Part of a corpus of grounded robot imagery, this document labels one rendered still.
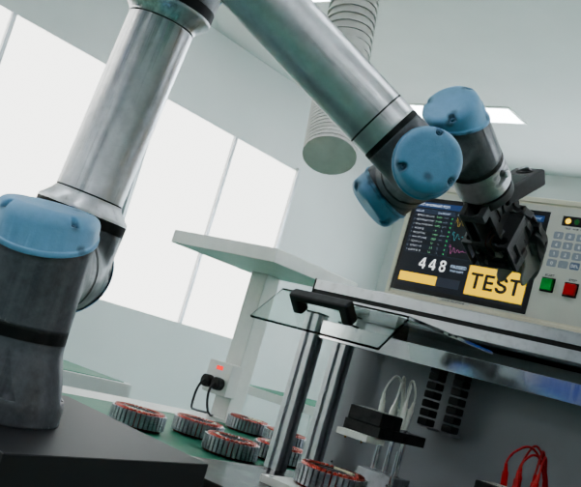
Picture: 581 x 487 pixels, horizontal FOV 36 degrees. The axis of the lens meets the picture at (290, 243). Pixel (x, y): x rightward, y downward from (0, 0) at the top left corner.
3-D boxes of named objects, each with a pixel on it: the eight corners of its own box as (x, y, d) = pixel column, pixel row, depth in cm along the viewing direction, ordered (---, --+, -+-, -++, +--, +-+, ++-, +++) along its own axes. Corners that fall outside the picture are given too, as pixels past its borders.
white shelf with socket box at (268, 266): (222, 436, 206) (277, 247, 212) (122, 397, 230) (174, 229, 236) (310, 451, 232) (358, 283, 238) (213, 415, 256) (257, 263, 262)
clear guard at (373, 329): (377, 350, 120) (389, 307, 121) (249, 316, 136) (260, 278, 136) (483, 386, 144) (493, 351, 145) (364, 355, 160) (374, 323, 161)
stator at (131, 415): (120, 417, 182) (126, 400, 183) (170, 434, 180) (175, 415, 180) (98, 417, 171) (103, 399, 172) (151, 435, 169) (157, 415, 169)
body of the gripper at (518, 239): (472, 268, 127) (444, 211, 120) (496, 223, 131) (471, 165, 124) (520, 275, 122) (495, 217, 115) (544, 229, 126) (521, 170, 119)
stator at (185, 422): (165, 430, 184) (171, 413, 184) (174, 426, 195) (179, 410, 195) (217, 445, 183) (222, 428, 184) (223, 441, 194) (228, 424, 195)
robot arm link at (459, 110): (402, 111, 113) (455, 71, 113) (431, 172, 120) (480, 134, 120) (437, 134, 107) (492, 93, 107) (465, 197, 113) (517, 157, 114)
